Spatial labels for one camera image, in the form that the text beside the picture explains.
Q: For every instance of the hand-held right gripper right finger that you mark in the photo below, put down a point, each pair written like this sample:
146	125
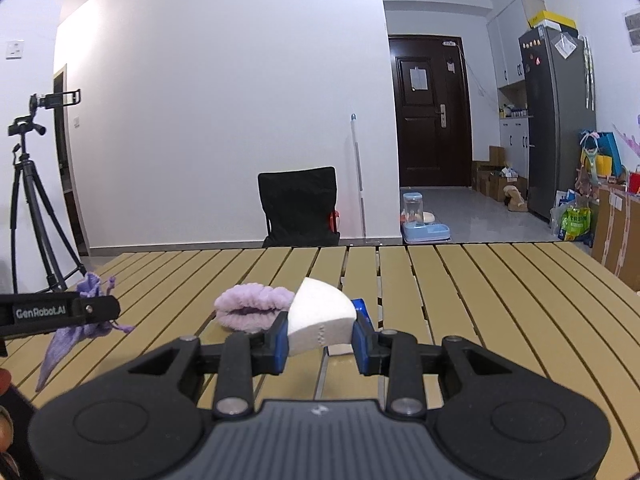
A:
361	345

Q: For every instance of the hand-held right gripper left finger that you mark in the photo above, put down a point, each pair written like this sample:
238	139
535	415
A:
280	345

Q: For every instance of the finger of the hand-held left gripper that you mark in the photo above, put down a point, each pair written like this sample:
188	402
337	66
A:
100	309

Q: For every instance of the purple plush toy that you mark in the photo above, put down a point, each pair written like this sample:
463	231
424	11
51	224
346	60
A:
65	345

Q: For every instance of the white foam wedge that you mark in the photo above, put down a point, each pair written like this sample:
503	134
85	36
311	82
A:
320	320

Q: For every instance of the person's left hand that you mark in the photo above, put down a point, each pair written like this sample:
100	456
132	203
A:
5	430

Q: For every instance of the purple fluffy cloth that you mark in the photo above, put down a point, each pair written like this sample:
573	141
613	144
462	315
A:
250	300

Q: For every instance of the tan folding table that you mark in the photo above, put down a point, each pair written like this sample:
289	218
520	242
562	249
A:
475	300

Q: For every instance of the red bag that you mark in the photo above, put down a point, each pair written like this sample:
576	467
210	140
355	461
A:
334	221

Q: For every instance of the blue pet feeder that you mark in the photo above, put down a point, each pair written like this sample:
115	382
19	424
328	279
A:
425	232

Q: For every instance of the black tripod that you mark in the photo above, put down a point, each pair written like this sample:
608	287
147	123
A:
25	185

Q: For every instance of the black folding chair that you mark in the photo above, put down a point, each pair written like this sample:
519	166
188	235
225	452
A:
297	205

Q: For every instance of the white mop stick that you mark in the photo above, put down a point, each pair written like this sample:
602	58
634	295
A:
357	170

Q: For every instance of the small cardboard boxes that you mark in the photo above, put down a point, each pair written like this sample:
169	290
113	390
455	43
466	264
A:
495	185

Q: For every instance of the beige plush toy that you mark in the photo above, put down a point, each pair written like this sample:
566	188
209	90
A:
515	197

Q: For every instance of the dark brown door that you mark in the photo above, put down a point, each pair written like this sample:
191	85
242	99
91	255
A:
430	135

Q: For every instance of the green bag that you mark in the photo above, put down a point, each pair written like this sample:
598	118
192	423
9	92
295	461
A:
575	222

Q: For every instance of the white paper notice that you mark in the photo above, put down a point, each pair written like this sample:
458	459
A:
418	79

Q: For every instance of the grey refrigerator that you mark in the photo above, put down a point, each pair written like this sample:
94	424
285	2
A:
555	135

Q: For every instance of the large cardboard box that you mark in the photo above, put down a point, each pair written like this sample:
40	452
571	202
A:
625	230

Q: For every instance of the blue gift bag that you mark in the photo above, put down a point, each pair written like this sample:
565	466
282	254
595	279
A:
607	147

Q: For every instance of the red gift box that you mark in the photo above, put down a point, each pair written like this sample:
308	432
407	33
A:
635	182

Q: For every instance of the white cabinet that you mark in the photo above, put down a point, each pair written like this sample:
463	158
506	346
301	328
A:
510	45

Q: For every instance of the yellow box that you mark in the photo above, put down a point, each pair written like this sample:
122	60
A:
550	17

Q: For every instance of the dark interior door frame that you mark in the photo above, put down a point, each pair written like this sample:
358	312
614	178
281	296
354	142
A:
62	160

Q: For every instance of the wall picture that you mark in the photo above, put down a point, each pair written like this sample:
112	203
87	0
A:
633	30

